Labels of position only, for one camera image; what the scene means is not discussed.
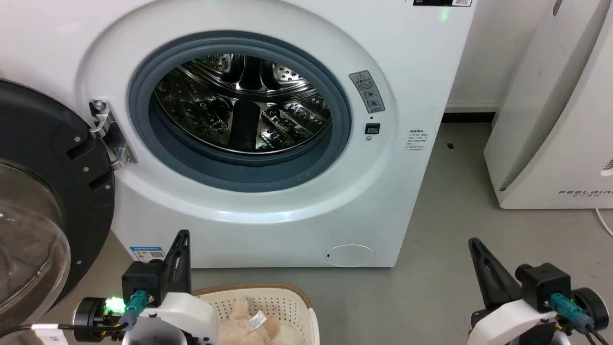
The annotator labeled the black round washer door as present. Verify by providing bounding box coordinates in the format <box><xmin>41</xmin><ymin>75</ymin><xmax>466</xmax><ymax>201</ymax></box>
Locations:
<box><xmin>0</xmin><ymin>80</ymin><xmax>116</xmax><ymax>321</ymax></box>

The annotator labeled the silver metal door hinge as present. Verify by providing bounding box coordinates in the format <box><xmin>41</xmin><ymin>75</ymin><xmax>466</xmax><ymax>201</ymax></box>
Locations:
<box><xmin>90</xmin><ymin>100</ymin><xmax>138</xmax><ymax>171</ymax></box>

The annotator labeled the white air purifier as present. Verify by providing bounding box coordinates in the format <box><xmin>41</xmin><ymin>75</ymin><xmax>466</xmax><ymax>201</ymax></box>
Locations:
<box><xmin>483</xmin><ymin>0</ymin><xmax>613</xmax><ymax>210</ymax></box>

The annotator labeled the right teal-plug black cable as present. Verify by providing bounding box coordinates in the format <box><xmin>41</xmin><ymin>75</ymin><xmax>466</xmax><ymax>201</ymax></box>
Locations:
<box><xmin>549</xmin><ymin>293</ymin><xmax>613</xmax><ymax>345</ymax></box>

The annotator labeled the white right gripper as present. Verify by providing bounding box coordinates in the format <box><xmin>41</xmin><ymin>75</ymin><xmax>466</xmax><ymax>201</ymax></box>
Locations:
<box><xmin>468</xmin><ymin>238</ymin><xmax>559</xmax><ymax>345</ymax></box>

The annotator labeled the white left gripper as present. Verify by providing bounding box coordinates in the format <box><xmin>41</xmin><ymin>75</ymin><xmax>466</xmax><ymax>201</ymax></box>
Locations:
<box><xmin>122</xmin><ymin>230</ymin><xmax>219</xmax><ymax>345</ymax></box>

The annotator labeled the grey rubber door gasket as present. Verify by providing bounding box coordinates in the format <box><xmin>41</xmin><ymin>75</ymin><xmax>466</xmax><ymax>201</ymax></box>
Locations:
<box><xmin>127</xmin><ymin>31</ymin><xmax>353</xmax><ymax>193</ymax></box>

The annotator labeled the white front-load washing machine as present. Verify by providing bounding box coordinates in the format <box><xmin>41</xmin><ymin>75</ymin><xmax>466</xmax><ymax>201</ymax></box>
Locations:
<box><xmin>0</xmin><ymin>0</ymin><xmax>478</xmax><ymax>269</ymax></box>

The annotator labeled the small printed text label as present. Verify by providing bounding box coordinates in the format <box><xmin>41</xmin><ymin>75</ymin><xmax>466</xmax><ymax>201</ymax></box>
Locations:
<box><xmin>405</xmin><ymin>129</ymin><xmax>428</xmax><ymax>152</ymax></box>

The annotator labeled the grey warning sticker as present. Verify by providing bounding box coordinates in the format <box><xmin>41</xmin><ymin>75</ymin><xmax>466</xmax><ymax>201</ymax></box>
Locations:
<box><xmin>349</xmin><ymin>70</ymin><xmax>386</xmax><ymax>114</ymax></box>

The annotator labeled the beige plush toy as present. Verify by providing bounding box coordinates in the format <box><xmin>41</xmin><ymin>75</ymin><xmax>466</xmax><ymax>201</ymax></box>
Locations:
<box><xmin>218</xmin><ymin>297</ymin><xmax>300</xmax><ymax>345</ymax></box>

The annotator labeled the blue energy label sticker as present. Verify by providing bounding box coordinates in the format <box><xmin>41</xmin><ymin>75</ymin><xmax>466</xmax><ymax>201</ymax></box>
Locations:
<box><xmin>129</xmin><ymin>246</ymin><xmax>167</xmax><ymax>263</ymax></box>

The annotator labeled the left teal-plug black cable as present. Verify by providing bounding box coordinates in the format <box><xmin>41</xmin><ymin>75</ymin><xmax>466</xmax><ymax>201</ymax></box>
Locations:
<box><xmin>0</xmin><ymin>289</ymin><xmax>148</xmax><ymax>334</ymax></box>

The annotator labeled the black baseboard strip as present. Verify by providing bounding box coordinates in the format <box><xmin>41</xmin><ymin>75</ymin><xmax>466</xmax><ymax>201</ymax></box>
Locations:
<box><xmin>442</xmin><ymin>112</ymin><xmax>497</xmax><ymax>124</ymax></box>

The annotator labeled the cream plastic laundry basket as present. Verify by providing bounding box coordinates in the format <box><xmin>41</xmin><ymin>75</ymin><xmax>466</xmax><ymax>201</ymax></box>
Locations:
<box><xmin>192</xmin><ymin>283</ymin><xmax>320</xmax><ymax>345</ymax></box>

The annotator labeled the white power cable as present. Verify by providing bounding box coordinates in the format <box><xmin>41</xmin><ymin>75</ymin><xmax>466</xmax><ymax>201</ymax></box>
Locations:
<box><xmin>595</xmin><ymin>207</ymin><xmax>613</xmax><ymax>238</ymax></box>

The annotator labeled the teal-plug black cable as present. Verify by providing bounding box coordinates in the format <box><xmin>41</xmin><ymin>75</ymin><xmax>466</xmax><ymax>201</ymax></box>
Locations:
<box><xmin>0</xmin><ymin>289</ymin><xmax>148</xmax><ymax>334</ymax></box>
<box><xmin>549</xmin><ymin>293</ymin><xmax>613</xmax><ymax>345</ymax></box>

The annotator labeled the round white filter cover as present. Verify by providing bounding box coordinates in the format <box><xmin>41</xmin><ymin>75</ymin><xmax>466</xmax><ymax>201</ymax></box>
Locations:
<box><xmin>325</xmin><ymin>244</ymin><xmax>376</xmax><ymax>267</ymax></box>

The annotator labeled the stainless steel washing machine drum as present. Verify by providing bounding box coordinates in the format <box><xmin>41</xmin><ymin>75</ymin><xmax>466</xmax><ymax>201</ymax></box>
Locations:
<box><xmin>153</xmin><ymin>53</ymin><xmax>332</xmax><ymax>155</ymax></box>

